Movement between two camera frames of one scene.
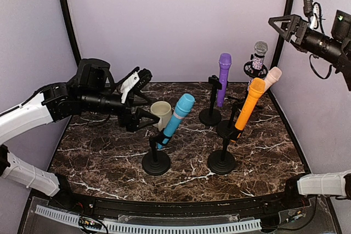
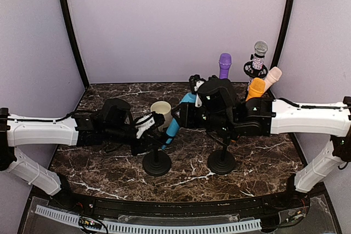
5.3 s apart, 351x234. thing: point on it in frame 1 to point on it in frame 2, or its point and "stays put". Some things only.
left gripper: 132,122 to 142,147
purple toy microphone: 225,61 stays put
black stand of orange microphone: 222,162 stays put
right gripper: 295,21 to 186,119
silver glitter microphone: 260,49 stays put
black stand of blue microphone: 154,163 stays put
